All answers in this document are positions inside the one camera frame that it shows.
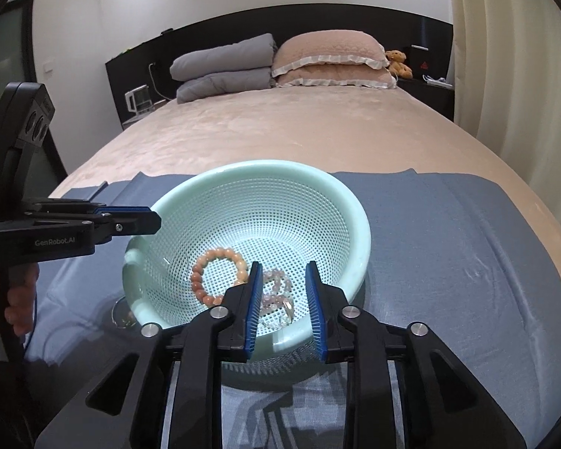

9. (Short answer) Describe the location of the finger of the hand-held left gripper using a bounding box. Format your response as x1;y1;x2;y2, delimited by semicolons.
25;199;153;219
28;212;162;247

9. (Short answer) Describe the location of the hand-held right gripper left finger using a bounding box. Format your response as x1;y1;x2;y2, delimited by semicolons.
33;261;264;449

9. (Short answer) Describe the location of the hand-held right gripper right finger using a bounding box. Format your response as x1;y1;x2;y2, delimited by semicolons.
306;260;530;449

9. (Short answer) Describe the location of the clear crystal bracelet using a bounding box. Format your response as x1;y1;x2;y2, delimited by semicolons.
258;302;296;329

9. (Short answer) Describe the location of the pink bead bracelet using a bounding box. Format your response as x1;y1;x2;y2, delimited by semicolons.
261;268;294;312

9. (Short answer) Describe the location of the orange bead bracelet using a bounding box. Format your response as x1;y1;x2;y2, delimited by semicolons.
191;249;249;307

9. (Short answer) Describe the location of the mint green plastic basket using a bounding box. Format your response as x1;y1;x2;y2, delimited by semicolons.
123;159;372;390

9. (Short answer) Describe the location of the person's left hand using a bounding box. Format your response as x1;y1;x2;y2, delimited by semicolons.
4;262;41;337

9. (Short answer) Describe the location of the white bedside appliance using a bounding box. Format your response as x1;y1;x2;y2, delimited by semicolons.
124;85;156;116

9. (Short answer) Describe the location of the blue cloth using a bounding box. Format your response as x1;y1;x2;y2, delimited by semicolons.
23;167;561;449

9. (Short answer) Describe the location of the folded grey quilt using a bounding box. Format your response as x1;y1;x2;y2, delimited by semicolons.
169;34;279;104

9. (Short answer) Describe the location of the bed with pink bedspread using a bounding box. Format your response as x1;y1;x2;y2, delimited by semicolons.
49;85;561;300

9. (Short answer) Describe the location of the black headboard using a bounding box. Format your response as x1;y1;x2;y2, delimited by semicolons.
105;4;454;130

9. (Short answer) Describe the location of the frosted glass door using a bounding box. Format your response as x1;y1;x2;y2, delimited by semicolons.
0;0;69;189

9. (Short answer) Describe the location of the pink pillow with white frill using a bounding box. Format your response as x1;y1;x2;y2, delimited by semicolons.
271;31;389;79
273;63;398;91

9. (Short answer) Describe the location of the black nightstand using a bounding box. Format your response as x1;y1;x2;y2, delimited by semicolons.
396;77;456;121

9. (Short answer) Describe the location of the brown teddy bear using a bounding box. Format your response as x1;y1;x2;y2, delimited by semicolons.
385;49;413;80

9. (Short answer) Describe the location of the black device with red triangle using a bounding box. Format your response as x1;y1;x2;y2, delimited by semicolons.
410;45;438;80

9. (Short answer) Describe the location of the cream curtain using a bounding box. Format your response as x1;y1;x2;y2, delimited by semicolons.
448;0;561;244

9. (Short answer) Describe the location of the white charging cable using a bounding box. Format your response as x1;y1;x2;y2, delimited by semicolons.
148;62;175;102

